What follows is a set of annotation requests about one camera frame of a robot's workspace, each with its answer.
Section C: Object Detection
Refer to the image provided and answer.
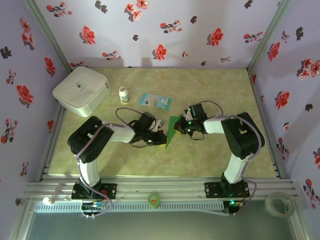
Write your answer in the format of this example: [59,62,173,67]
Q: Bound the green square paper sheet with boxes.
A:
[164,114,185,150]

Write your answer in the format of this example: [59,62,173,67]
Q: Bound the light blue snack packet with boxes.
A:
[138,92,173,111]

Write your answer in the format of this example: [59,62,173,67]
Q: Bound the white pill bottle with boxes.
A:
[118,86,130,105]

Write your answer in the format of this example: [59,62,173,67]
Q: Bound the small green tape roll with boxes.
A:
[147,191,161,209]

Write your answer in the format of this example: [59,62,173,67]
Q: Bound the white plastic storage box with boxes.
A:
[51,66,112,118]

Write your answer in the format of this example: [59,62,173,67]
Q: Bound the clear adhesive tape roll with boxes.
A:
[264,191,296,219]

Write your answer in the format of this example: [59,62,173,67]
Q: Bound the aluminium mounting rail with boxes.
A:
[24,176,301,201]

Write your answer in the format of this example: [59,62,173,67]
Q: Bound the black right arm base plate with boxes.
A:
[204,181,251,200]

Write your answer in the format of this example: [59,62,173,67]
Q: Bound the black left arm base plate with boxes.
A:
[71,183,118,201]

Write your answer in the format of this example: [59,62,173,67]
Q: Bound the grey slotted cable duct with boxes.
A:
[33,201,225,214]

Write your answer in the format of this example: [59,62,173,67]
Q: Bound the grey right arm cable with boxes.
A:
[199,100,266,217]

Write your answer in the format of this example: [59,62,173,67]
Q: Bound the small circuit board with wires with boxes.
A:
[80,199,108,219]
[223,199,245,216]

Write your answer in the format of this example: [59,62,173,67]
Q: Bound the aluminium corner post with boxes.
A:
[23,0,73,75]
[247,0,293,73]

